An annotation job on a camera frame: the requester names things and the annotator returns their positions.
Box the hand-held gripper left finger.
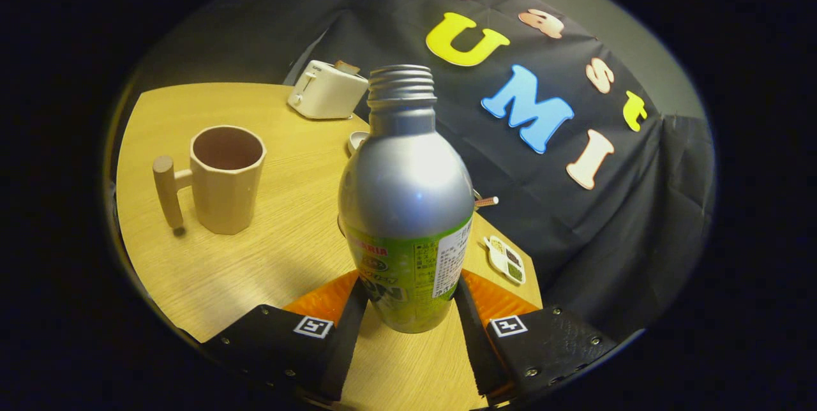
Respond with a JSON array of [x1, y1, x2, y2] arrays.
[[201, 269, 370, 402]]

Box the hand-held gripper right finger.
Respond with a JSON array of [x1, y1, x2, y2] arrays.
[[454, 269, 620, 407]]

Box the silver green-label juice bottle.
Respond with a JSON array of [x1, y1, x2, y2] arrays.
[[338, 65, 475, 334]]

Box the beige cup with peg handle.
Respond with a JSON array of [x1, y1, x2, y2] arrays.
[[152, 125, 267, 235]]

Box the white divided dish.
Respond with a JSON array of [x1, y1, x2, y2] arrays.
[[483, 235, 526, 285]]

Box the wooden table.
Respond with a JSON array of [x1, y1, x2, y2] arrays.
[[116, 82, 543, 411]]

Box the cream toaster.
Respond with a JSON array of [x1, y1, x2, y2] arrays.
[[287, 60, 370, 120]]

